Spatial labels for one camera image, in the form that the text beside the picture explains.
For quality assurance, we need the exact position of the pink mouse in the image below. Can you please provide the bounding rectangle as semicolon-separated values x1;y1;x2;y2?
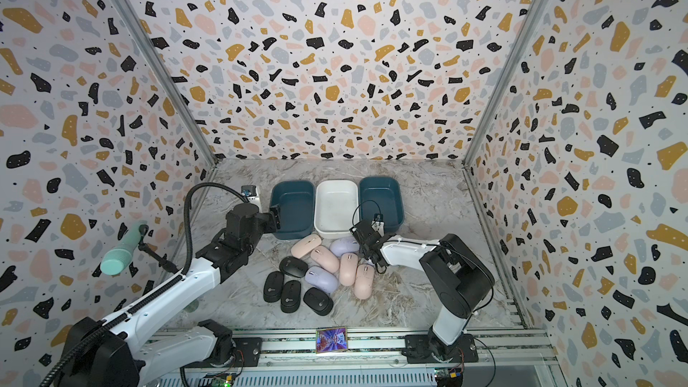
339;253;359;287
310;245;340;273
290;234;322;259
354;263;376;300

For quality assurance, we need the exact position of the purple mouse front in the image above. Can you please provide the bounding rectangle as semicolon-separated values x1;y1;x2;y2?
305;266;340;295

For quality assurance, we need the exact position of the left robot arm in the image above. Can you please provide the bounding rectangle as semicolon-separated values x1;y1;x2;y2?
41;202;281;386

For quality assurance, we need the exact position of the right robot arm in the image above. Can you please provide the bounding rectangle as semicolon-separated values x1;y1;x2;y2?
350;220;495;365

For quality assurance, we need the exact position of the left teal storage box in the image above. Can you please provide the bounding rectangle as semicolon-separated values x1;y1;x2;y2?
270;180;315;240

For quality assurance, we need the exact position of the teal storage box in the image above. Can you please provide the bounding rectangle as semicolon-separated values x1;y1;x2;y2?
270;180;315;240
358;177;404;233

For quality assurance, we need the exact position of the right teal storage box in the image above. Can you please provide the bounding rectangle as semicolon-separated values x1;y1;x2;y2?
358;177;404;233

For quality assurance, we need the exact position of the white storage box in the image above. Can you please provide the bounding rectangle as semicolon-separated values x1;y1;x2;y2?
314;179;359;239

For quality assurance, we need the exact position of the black mouse upper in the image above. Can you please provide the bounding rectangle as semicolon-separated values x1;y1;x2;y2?
279;256;309;278

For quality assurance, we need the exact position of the black mouse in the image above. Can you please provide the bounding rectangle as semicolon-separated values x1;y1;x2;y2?
263;271;284;303
279;281;301;314
279;256;309;278
303;287;333;316

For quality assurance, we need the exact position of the black mouse far left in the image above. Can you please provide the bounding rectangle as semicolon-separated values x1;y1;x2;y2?
263;271;284;303

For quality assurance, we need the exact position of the black mouse right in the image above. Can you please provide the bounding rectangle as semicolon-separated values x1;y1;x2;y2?
303;287;333;316

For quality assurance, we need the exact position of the black mouse middle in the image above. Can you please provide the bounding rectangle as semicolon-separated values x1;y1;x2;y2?
279;281;301;314

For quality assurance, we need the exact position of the colourful small card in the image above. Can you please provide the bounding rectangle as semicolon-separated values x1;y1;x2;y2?
315;327;349;354

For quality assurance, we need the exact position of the mint green bottle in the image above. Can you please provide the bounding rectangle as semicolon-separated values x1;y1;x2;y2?
100;221;149;276

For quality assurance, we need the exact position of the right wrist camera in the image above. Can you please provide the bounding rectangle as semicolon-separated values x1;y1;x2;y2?
371;213;384;235

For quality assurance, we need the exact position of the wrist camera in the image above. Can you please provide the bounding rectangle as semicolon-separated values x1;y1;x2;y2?
371;213;384;235
241;185;262;211

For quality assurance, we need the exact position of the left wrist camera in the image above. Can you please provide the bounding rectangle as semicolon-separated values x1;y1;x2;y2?
241;185;262;211

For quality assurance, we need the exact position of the black corrugated cable hose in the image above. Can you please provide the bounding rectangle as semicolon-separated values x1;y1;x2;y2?
39;181;251;387

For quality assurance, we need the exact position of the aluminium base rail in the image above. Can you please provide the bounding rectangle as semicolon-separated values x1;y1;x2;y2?
99;326;565;387

